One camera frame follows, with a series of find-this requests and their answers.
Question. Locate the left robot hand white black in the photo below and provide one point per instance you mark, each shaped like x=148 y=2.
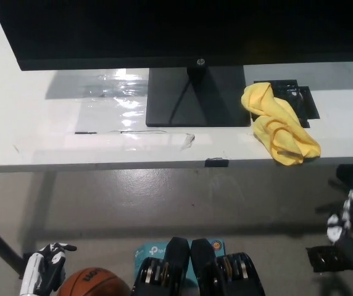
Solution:
x=45 y=265

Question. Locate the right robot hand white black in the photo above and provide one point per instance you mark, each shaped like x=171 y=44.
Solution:
x=346 y=216

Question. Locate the crumpled clear tape scrap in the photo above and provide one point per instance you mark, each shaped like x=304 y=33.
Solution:
x=188 y=141

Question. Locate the orange basketball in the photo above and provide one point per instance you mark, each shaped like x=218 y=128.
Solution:
x=93 y=282

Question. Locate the yellow microfiber cloth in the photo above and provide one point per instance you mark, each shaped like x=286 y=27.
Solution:
x=275 y=123

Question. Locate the black HP monitor with stand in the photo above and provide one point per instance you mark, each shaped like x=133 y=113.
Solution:
x=164 y=31

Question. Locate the black tape square marking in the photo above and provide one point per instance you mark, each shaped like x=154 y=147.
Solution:
x=309 y=105

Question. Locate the thin black tape strip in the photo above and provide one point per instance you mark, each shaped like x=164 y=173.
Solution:
x=85 y=133

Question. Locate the clear plastic film sheet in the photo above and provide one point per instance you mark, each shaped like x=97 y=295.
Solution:
x=118 y=92

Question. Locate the short black tape piece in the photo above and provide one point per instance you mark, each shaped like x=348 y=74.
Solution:
x=216 y=162

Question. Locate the teal tp-link box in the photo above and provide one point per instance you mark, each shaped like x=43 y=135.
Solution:
x=151 y=251

